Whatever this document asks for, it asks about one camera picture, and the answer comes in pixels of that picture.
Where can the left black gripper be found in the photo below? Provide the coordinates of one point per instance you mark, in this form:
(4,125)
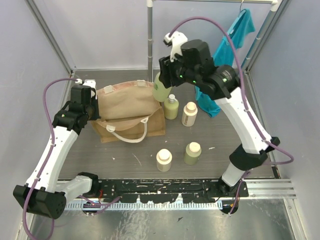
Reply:
(94,110)

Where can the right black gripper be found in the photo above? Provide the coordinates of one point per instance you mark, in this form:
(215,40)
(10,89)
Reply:
(166,67)

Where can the green pump dispenser bottle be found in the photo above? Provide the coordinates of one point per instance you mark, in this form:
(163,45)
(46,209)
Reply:
(159,92)

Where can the tan canvas tote bag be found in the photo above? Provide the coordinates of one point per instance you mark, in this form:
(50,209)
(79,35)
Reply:
(129,113)

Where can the cream labelled tall bottle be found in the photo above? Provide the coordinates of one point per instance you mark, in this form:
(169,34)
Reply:
(189,114)

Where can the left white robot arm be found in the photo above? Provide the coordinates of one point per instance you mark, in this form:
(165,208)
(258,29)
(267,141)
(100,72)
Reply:
(48,199)

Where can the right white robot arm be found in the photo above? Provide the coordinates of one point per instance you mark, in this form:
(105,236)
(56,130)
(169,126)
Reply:
(224,87)

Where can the green bottle white cap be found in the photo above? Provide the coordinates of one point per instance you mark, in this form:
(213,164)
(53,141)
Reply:
(171,107)

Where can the teal t-shirt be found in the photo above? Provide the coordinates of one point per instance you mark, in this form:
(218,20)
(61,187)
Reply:
(240,28)

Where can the olive green bottle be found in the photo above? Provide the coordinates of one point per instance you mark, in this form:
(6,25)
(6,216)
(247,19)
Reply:
(192,153)

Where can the cream short bottle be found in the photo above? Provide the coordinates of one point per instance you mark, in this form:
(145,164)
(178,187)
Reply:
(164,160)

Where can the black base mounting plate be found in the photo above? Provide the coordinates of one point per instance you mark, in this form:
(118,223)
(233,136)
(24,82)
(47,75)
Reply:
(166,191)

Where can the metal clothes rack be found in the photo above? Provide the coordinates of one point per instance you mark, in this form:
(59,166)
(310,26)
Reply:
(149,4)

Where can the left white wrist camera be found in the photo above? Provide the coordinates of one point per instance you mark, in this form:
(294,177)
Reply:
(90,83)

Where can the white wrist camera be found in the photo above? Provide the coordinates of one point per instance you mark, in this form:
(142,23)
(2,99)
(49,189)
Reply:
(90,83)
(175,41)

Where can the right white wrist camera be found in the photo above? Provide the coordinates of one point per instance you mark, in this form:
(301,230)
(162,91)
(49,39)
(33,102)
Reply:
(175,41)

